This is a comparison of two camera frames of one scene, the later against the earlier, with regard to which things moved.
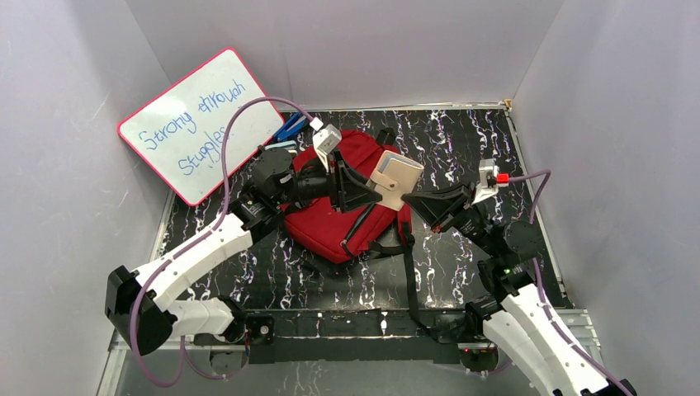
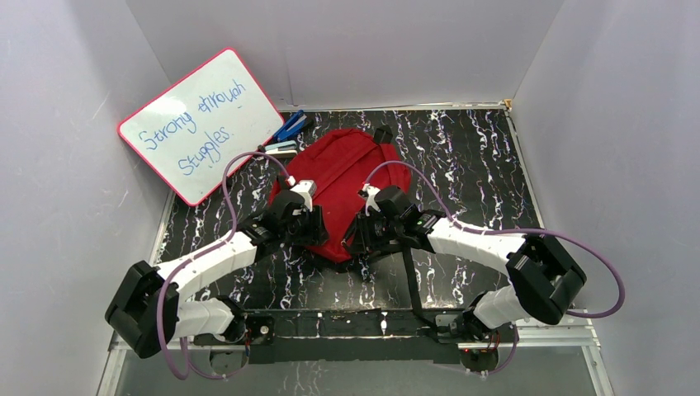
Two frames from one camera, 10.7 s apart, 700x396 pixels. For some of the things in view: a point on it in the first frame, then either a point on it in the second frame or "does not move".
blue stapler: (293, 125) does not move
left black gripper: (338, 182) to (315, 225)
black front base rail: (343, 334) does not move
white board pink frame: (182, 130) does not move
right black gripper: (435, 205) to (362, 241)
